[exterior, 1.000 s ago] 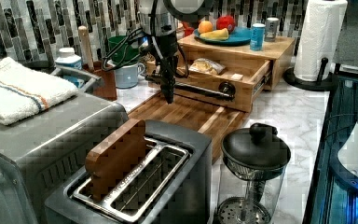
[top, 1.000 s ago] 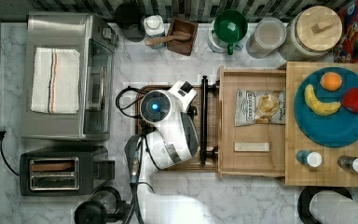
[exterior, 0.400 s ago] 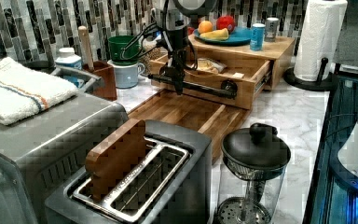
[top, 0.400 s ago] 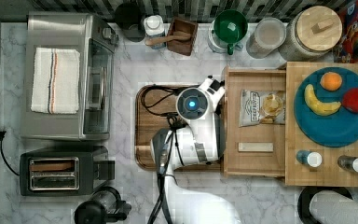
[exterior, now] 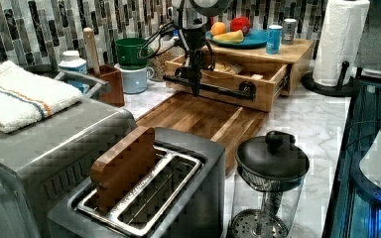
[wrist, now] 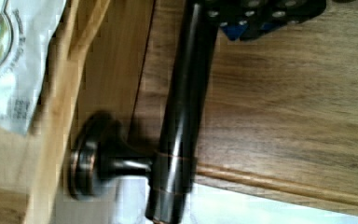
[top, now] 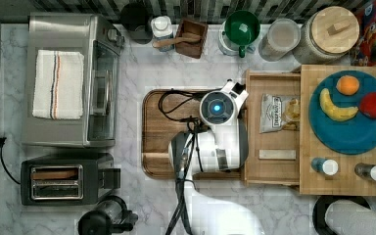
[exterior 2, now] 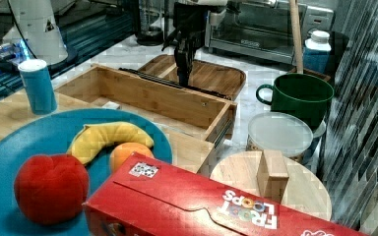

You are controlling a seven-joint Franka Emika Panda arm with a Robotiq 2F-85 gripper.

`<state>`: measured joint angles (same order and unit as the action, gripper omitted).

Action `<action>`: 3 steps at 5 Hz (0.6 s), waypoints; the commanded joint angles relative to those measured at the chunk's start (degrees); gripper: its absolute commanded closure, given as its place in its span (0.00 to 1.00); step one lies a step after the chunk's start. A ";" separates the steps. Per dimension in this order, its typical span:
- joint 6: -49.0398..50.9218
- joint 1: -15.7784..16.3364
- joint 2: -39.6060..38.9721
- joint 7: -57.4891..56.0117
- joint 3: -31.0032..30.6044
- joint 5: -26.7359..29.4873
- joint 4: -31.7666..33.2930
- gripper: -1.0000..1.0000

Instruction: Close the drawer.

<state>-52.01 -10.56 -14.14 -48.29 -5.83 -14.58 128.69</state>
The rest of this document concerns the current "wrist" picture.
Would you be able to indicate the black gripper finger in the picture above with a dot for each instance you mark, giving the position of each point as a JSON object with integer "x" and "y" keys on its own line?
{"x": 247, "y": 20}

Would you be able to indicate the wooden drawer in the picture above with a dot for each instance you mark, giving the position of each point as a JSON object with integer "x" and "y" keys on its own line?
{"x": 280, "y": 121}

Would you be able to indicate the white snack packet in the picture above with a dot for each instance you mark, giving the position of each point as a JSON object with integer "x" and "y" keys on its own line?
{"x": 26, "y": 28}

